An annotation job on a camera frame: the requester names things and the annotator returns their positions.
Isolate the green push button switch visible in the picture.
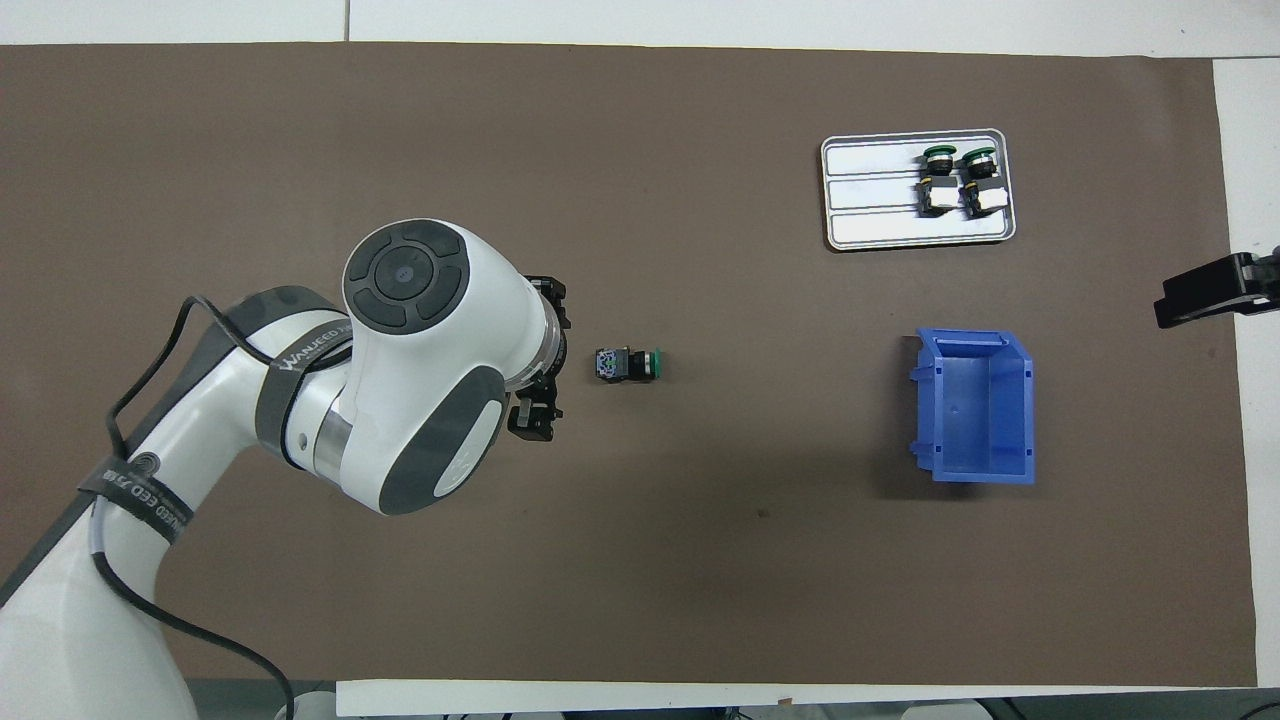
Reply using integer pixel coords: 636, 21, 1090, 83
594, 346, 666, 384
917, 144, 959, 218
958, 146, 1008, 218

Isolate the white mounting board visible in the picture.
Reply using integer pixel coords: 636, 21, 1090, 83
335, 680, 1093, 719

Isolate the silver metal tray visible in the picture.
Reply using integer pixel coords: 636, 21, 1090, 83
820, 128, 1018, 253

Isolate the brown table mat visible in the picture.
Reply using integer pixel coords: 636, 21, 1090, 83
0, 42, 1259, 691

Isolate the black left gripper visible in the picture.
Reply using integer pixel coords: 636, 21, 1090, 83
507, 275, 573, 442

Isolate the blue plastic storage bin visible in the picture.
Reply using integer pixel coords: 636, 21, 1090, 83
908, 327, 1037, 486

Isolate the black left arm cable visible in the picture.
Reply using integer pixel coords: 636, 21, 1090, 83
88, 295, 299, 720

